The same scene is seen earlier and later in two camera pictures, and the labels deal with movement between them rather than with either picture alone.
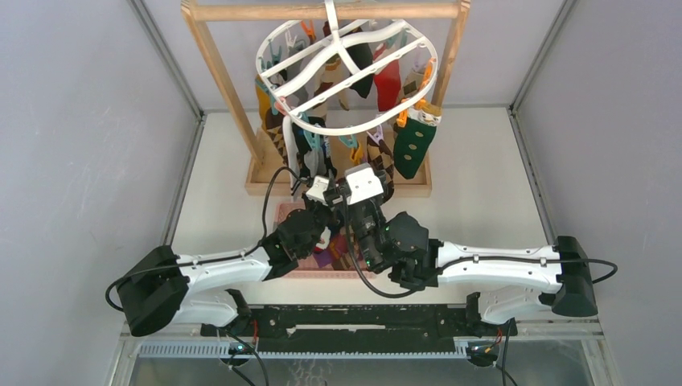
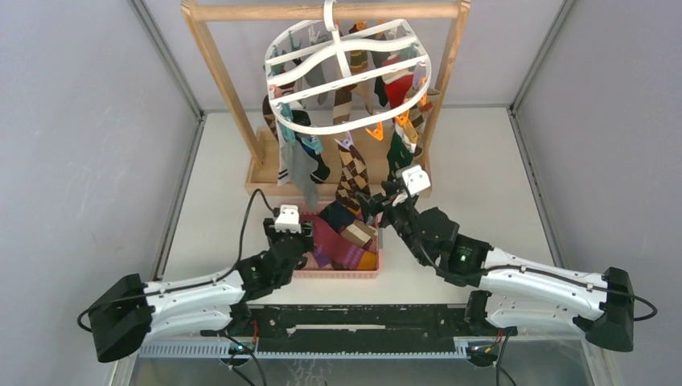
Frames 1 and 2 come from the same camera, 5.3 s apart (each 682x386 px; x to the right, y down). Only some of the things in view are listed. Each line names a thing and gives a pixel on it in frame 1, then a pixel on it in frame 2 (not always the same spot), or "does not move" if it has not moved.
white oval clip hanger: [341, 76] does not move
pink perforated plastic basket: [306, 269] does not move
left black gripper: [331, 215] → [269, 225]
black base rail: [359, 329] does not move
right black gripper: [353, 207] → [377, 204]
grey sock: [315, 159] → [301, 165]
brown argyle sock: [380, 156] → [354, 178]
